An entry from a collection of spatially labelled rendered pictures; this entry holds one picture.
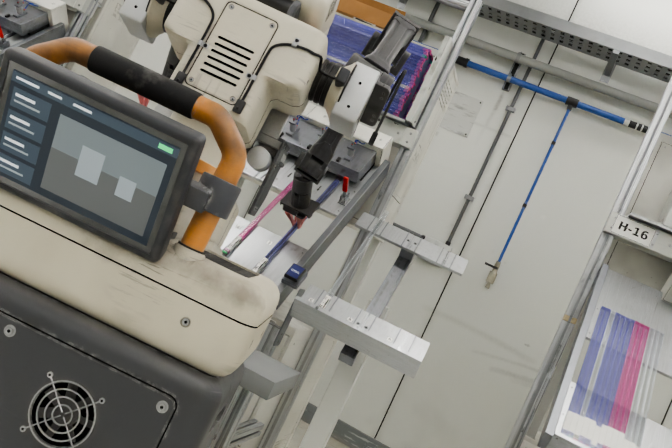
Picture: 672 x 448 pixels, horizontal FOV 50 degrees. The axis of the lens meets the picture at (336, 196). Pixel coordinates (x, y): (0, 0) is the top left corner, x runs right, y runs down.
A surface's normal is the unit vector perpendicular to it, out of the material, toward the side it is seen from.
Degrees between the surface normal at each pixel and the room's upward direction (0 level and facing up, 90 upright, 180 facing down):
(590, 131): 90
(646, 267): 90
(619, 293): 44
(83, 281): 90
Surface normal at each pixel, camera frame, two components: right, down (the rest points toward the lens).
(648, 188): -0.23, -0.18
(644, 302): 0.14, -0.77
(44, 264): -0.01, -0.08
